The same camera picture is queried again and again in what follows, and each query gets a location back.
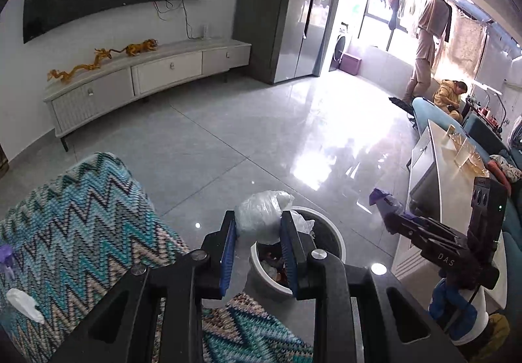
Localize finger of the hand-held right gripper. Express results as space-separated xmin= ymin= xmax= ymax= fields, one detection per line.
xmin=397 ymin=208 xmax=469 ymax=240
xmin=382 ymin=216 xmax=447 ymax=255

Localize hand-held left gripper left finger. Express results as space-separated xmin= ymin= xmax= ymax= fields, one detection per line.
xmin=49 ymin=210 xmax=245 ymax=363

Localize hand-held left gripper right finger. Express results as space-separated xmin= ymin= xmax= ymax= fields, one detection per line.
xmin=279 ymin=210 xmax=466 ymax=363

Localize white round trash bin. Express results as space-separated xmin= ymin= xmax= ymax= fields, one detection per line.
xmin=250 ymin=206 xmax=346 ymax=298

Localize purple plastic wrapper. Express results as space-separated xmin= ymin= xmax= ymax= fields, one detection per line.
xmin=369 ymin=187 xmax=406 ymax=225
xmin=0 ymin=244 xmax=17 ymax=279

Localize white plastic bag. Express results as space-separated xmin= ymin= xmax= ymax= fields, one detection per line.
xmin=235 ymin=190 xmax=315 ymax=246

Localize white tissue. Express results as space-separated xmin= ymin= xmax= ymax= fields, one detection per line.
xmin=6 ymin=288 xmax=45 ymax=325

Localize person's right forearm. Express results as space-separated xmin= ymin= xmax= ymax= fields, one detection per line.
xmin=449 ymin=303 xmax=492 ymax=361

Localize person's right hand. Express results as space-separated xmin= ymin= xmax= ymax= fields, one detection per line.
xmin=428 ymin=277 xmax=479 ymax=341

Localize amber glass tray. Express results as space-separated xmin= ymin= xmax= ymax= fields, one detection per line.
xmin=465 ymin=155 xmax=490 ymax=178

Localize red and grey cloth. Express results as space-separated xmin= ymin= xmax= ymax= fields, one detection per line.
xmin=489 ymin=155 xmax=522 ymax=184

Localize white coffee table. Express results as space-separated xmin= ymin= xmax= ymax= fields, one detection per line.
xmin=393 ymin=118 xmax=508 ymax=308

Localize tall clear glass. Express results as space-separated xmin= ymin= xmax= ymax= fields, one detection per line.
xmin=456 ymin=147 xmax=476 ymax=168

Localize teal sofa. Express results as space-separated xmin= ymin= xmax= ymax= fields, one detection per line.
xmin=412 ymin=97 xmax=522 ymax=280

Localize black desk lamp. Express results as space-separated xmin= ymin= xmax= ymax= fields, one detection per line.
xmin=473 ymin=81 xmax=508 ymax=132

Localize zigzag knitted blanket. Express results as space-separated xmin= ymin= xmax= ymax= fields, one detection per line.
xmin=0 ymin=153 xmax=315 ymax=363

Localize purple stool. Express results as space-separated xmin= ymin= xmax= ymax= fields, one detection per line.
xmin=340 ymin=53 xmax=363 ymax=76

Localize patterned hanging blanket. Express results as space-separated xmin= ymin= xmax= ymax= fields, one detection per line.
xmin=438 ymin=14 xmax=488 ymax=80

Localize white washing machine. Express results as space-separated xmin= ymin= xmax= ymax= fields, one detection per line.
xmin=328 ymin=22 xmax=351 ymax=72

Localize white low television stand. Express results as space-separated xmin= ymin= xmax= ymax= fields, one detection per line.
xmin=43 ymin=38 xmax=252 ymax=151

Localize dark hanging garment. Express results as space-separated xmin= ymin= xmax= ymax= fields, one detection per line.
xmin=387 ymin=0 xmax=404 ymax=31

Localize light hanging clothes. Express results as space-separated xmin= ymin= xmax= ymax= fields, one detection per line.
xmin=397 ymin=0 xmax=429 ymax=37

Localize golden tiger figurine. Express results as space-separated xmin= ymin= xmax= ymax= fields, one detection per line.
xmin=124 ymin=39 xmax=159 ymax=57

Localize grey double door refrigerator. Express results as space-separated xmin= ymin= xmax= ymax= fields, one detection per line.
xmin=233 ymin=0 xmax=340 ymax=85

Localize golden dragon figurine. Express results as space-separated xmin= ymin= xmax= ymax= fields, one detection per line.
xmin=47 ymin=48 xmax=113 ymax=83

